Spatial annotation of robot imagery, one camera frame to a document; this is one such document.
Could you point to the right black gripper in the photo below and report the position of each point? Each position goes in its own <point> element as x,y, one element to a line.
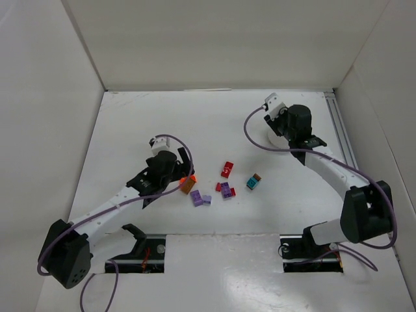
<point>277,125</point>

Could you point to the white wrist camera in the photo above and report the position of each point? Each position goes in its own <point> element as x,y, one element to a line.
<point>274,107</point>
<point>159,144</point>

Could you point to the orange transparent lego piece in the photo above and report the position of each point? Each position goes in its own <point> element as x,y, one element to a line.
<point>192,177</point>

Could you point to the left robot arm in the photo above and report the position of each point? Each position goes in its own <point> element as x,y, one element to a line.
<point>69,247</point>

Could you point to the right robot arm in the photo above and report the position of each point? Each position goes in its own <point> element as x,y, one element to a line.
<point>367,210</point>

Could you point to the brown lego brick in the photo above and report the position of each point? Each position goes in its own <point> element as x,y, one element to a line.
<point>187,186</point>

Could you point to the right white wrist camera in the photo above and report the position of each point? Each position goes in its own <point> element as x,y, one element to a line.
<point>274,107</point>

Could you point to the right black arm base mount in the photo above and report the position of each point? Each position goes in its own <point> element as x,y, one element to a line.
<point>300,254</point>

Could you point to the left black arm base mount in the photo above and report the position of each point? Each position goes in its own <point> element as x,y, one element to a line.
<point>145,257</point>

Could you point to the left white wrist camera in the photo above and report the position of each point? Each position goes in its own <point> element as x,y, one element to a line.
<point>159,144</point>

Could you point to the purple lego brick on red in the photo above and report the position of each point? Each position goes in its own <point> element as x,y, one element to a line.
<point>226,191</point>

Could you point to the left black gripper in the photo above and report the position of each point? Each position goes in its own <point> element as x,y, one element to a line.
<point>183,166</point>

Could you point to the teal and brown lego stack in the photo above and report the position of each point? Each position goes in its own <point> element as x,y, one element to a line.
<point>253,181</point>

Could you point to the white round divided container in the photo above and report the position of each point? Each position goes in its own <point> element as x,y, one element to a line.
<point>277,143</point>

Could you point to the large red lego brick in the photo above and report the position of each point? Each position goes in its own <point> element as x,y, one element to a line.
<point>227,168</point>

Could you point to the aluminium rail on right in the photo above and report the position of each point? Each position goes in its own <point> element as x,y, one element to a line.
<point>340,130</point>

